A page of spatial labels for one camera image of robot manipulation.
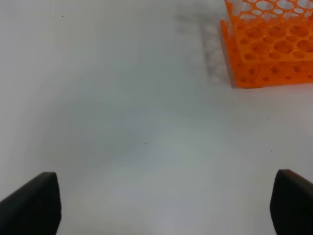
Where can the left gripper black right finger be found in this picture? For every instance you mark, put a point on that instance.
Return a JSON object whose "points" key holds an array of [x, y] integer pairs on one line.
{"points": [[291, 204]]}

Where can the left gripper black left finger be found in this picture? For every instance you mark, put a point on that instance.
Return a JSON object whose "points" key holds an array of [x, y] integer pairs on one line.
{"points": [[33, 209]]}

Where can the orange test tube rack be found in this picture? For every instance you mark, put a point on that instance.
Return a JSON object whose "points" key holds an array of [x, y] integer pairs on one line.
{"points": [[273, 43]]}

